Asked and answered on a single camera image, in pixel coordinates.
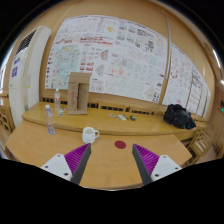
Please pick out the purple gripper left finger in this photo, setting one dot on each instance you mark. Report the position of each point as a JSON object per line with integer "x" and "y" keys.
{"x": 70, "y": 166}

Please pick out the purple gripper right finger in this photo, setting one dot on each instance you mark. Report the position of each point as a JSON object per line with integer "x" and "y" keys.
{"x": 151, "y": 166}

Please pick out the clear plastic water bottle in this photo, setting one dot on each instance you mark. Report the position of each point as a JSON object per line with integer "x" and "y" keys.
{"x": 49, "y": 119}

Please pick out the white ceramic mug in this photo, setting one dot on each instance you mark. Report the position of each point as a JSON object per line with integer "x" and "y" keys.
{"x": 89, "y": 134}

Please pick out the red round coaster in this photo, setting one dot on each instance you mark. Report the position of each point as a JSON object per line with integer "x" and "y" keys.
{"x": 120, "y": 144}

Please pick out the wooden chair right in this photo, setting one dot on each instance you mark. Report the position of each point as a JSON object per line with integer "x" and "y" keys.
{"x": 199, "y": 144}

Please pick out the wooden chair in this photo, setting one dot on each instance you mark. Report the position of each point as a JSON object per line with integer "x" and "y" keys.
{"x": 6, "y": 119}
{"x": 199, "y": 144}

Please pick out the small items on table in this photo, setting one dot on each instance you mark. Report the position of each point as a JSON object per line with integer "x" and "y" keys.
{"x": 123, "y": 117}

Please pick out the black backpack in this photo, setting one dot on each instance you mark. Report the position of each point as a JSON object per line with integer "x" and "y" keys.
{"x": 179, "y": 117}

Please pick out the far clear plastic bottle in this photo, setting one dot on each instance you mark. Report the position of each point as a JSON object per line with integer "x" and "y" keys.
{"x": 57, "y": 99}

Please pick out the wooden chair left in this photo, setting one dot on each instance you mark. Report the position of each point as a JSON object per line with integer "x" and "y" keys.
{"x": 6, "y": 119}

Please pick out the brown cardboard box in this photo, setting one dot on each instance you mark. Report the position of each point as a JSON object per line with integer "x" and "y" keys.
{"x": 78, "y": 92}

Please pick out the white standing air conditioner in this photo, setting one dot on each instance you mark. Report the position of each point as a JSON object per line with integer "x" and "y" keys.
{"x": 25, "y": 72}

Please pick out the large right wall poster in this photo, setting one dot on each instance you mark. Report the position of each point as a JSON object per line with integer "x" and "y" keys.
{"x": 186, "y": 85}

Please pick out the large wall poster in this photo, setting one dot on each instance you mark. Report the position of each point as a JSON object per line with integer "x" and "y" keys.
{"x": 186, "y": 85}
{"x": 122, "y": 57}

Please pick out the large left wall poster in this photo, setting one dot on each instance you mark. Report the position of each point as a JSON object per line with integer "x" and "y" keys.
{"x": 122, "y": 57}

